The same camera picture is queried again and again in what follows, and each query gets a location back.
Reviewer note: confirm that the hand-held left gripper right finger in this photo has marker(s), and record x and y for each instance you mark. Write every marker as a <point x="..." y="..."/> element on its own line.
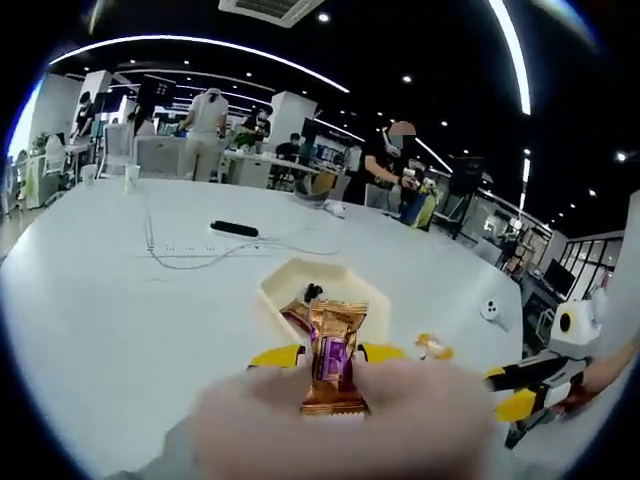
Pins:
<point x="385" y="352"/>

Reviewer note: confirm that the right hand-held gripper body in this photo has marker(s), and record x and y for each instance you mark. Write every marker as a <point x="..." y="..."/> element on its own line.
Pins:
<point x="577" y="327"/>

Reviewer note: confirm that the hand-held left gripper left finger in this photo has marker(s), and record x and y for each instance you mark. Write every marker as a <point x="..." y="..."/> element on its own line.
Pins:
<point x="277" y="356"/>

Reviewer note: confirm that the gold snack packet purple label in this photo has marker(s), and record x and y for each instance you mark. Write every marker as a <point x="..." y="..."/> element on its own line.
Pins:
<point x="296" y="316"/>

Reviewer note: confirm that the yellow clear snack packet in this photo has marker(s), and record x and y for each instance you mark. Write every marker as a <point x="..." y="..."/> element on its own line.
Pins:
<point x="435" y="347"/>

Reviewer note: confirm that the purple and gold snack packet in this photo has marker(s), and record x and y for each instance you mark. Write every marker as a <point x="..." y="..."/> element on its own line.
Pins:
<point x="335" y="360"/>

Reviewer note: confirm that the hexagonal cream container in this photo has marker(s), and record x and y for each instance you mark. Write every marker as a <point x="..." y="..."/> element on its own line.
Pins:
<point x="350" y="287"/>

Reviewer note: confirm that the black food clear packet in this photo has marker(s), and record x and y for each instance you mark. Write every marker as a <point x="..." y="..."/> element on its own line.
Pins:
<point x="314" y="291"/>

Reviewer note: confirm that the person's right hand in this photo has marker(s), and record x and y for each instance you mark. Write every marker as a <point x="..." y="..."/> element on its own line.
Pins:
<point x="585" y="395"/>

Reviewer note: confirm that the black computer monitor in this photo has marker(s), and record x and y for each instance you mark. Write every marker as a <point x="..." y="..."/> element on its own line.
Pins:
<point x="559" y="277"/>

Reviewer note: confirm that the white handheld controller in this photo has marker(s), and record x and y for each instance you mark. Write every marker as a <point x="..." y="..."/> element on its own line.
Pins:
<point x="492" y="311"/>
<point x="335" y="208"/>

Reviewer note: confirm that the person's white shirt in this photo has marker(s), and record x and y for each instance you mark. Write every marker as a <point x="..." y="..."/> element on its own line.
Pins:
<point x="634" y="240"/>

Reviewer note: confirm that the black power bank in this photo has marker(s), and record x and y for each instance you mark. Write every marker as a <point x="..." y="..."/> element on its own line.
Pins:
<point x="234" y="229"/>

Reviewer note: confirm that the blue cloth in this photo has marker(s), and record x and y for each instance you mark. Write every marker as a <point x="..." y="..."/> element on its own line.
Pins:
<point x="409" y="210"/>

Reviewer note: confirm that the yellow cloth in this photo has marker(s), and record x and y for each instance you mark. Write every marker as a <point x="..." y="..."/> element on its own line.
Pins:
<point x="429" y="212"/>

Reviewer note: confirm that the grey headset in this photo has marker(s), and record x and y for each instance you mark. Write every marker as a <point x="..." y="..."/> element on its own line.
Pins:
<point x="310" y="197"/>

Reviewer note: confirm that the black screen on tripod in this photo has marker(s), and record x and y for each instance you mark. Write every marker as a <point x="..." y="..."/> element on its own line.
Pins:
<point x="467" y="175"/>

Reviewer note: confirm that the white office desk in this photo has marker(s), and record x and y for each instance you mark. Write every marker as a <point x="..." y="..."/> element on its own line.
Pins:
<point x="265" y="167"/>

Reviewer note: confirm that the potted green plant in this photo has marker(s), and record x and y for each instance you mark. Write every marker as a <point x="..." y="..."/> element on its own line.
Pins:
<point x="245" y="140"/>

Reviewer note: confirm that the white paper cup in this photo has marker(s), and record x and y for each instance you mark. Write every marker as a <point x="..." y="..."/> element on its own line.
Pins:
<point x="131" y="178"/>
<point x="88" y="175"/>

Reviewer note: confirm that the white office chair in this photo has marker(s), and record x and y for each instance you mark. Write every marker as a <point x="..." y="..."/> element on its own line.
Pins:
<point x="114" y="147"/>
<point x="155" y="156"/>

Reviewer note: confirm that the ceiling light strip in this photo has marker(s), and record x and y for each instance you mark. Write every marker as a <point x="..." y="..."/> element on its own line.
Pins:
<point x="165" y="37"/>
<point x="515" y="55"/>

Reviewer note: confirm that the black display with white marks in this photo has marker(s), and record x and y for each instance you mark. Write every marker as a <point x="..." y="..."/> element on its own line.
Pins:
<point x="159" y="91"/>

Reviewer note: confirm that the ceiling air conditioner vent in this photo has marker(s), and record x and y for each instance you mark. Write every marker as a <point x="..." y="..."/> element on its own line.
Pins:
<point x="272" y="10"/>

